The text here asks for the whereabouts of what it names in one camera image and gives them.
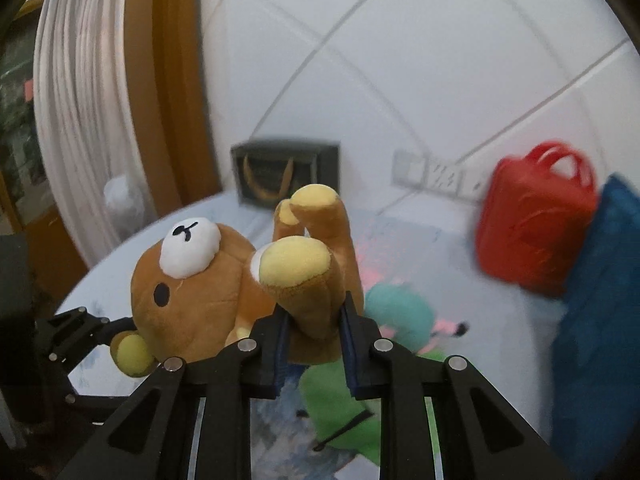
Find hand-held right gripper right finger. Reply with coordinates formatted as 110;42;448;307
339;294;571;480

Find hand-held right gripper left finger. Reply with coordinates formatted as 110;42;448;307
55;306;292;480

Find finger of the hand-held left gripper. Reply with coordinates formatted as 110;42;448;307
49;357;133;413
36;305;137;362

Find brown bear plush toy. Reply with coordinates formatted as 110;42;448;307
110;185;363;378

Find blue plastic basket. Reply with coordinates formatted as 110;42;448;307
550;172;640;471

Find green plush toy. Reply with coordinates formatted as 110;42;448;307
299;350;441;461

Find white curtain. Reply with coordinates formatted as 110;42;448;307
32;0;153;243

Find window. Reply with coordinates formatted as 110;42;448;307
0;7;53;226

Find wooden window frame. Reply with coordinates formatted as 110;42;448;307
0;165;93;273

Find dark gift bag gold handles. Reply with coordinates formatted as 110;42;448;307
231;139;342;208

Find white wall socket strip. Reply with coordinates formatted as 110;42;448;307
391;150;488;198

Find red case with handle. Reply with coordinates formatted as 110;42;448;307
474;141;599;297

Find wooden door frame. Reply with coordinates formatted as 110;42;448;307
125;0;223;217

